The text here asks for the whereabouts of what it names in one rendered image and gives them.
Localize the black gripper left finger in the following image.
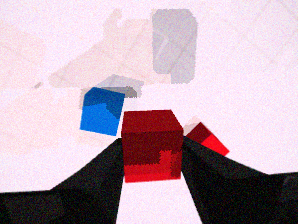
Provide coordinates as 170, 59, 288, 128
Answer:
0, 138, 124, 224

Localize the blue cube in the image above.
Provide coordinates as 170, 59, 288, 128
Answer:
79, 87, 125, 136

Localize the red cube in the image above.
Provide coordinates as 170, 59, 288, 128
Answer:
186, 122, 229, 156
121, 109, 184, 184

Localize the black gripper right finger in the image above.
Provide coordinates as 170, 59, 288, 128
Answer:
181, 135, 298, 224

